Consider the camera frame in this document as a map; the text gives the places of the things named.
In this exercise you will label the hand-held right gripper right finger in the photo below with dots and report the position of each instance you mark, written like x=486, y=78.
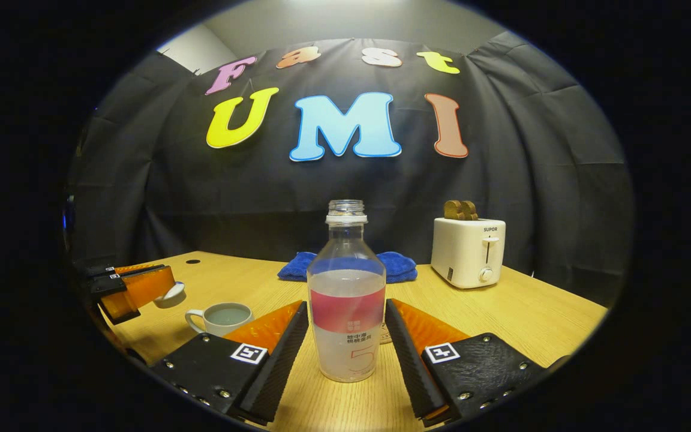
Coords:
x=408, y=360

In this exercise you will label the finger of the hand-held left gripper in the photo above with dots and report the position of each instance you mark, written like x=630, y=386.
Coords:
x=141, y=288
x=102, y=271

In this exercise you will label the clear plastic water bottle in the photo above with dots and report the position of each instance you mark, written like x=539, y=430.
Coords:
x=345, y=300

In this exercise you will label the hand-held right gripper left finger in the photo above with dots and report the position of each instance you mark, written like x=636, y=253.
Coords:
x=279, y=360

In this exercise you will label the white ceramic teacup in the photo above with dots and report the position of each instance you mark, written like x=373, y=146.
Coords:
x=225, y=318

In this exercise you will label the white toaster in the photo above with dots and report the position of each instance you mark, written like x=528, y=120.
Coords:
x=465, y=252

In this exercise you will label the brown bread slices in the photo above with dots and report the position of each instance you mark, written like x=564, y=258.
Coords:
x=460, y=210

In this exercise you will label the black backdrop cloth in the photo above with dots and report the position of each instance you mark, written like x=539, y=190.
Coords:
x=231, y=198

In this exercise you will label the blue towel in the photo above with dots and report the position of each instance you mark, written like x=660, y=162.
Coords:
x=399, y=264

